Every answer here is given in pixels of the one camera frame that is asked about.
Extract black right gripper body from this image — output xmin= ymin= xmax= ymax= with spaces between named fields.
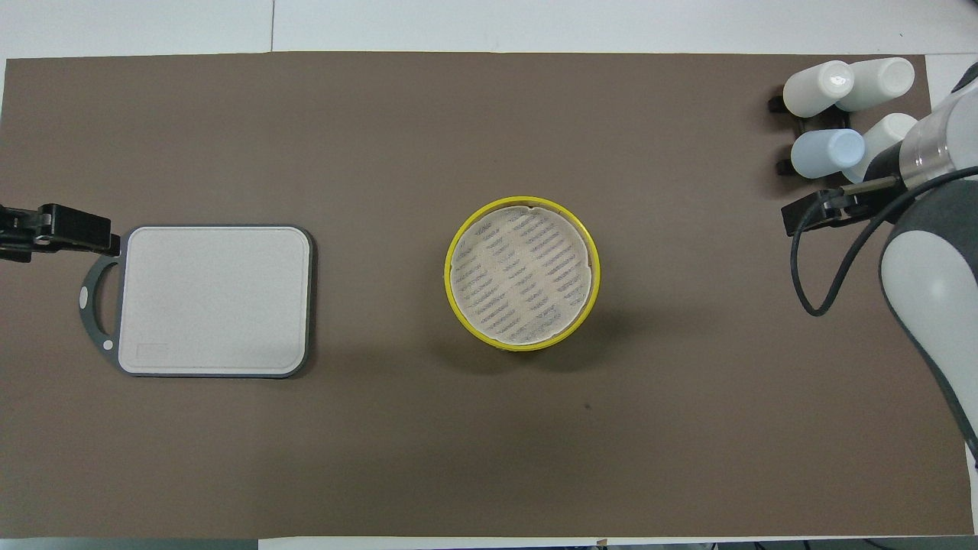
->
xmin=840 ymin=144 xmax=906 ymax=222

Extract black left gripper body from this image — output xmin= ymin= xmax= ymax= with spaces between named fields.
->
xmin=0 ymin=205 xmax=39 ymax=263

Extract white perforated steamer liner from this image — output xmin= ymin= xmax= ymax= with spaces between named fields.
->
xmin=449 ymin=205 xmax=595 ymax=343

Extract yellow-rimmed steamer lid tray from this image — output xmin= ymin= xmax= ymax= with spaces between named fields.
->
xmin=444 ymin=196 xmax=601 ymax=353

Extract light blue plastic cup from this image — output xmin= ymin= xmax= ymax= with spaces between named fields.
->
xmin=790 ymin=128 xmax=866 ymax=180

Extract white plastic cup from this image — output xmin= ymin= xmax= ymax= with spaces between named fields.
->
xmin=843 ymin=112 xmax=918 ymax=185

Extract black cup rack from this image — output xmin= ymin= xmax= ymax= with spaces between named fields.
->
xmin=768 ymin=90 xmax=850 ymax=178

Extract white cup with blue rim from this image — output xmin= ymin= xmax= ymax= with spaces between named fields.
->
xmin=835 ymin=57 xmax=916 ymax=113

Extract cream plastic cup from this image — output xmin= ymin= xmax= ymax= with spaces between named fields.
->
xmin=782 ymin=60 xmax=856 ymax=119

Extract grey cutting board dark rim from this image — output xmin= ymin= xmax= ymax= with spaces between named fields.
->
xmin=78 ymin=224 xmax=315 ymax=380

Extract brown table mat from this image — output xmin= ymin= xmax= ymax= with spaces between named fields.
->
xmin=0 ymin=50 xmax=978 ymax=540

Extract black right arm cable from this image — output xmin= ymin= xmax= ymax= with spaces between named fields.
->
xmin=790 ymin=167 xmax=978 ymax=316

